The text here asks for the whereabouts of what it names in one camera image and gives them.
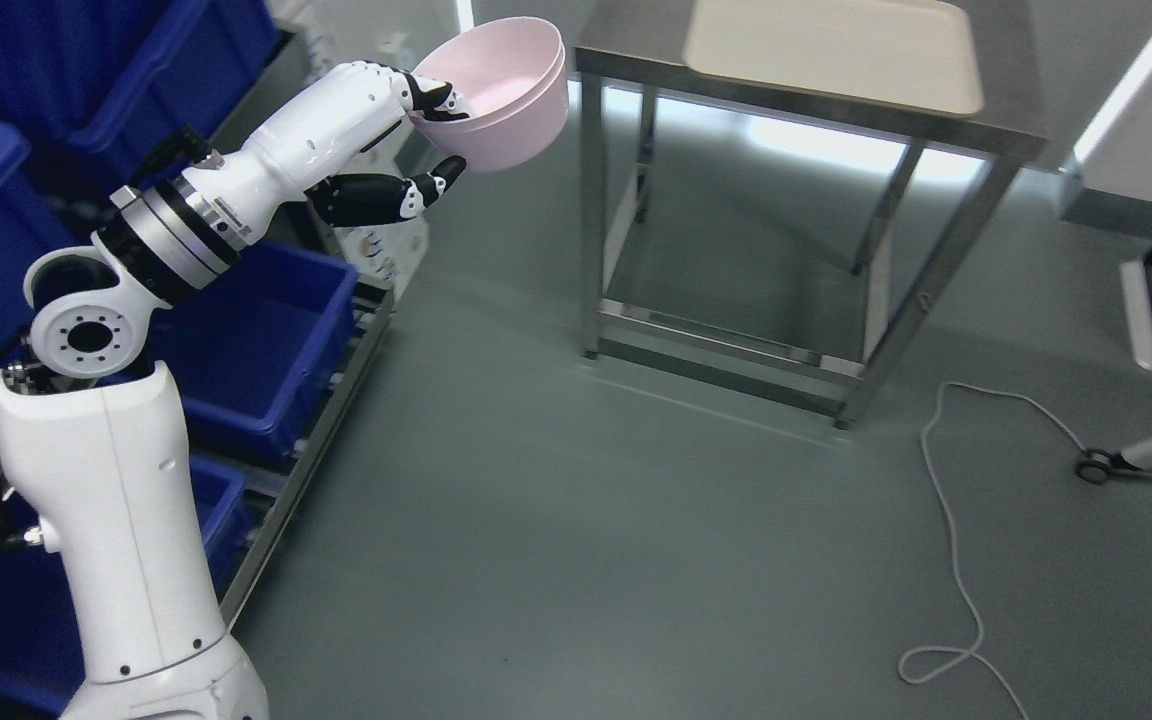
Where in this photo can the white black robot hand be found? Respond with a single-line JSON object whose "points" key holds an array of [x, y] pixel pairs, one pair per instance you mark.
{"points": [[300, 152]]}

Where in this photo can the pink bowl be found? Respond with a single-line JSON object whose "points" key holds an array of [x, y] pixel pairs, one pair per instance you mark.
{"points": [[516, 135], [529, 41]]}

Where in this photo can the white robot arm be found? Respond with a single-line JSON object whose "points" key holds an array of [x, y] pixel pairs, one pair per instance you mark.
{"points": [[94, 463]]}

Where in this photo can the blue bin lower middle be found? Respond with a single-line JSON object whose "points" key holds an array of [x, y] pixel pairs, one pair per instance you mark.
{"points": [[252, 353]]}

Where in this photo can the blue bin upper middle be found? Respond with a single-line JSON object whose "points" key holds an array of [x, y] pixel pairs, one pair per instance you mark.
{"points": [[95, 86]]}

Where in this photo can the metal roller shelf rack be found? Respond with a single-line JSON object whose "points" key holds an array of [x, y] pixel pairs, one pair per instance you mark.
{"points": [[254, 356]]}

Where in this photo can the stainless steel table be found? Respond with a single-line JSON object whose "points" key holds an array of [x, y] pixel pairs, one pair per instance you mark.
{"points": [[761, 239]]}

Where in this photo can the blue bin lower left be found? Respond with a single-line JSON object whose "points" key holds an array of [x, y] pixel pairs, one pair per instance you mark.
{"points": [[41, 663]]}

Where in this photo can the beige plastic tray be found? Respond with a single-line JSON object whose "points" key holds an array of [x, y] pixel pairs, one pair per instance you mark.
{"points": [[913, 55]]}

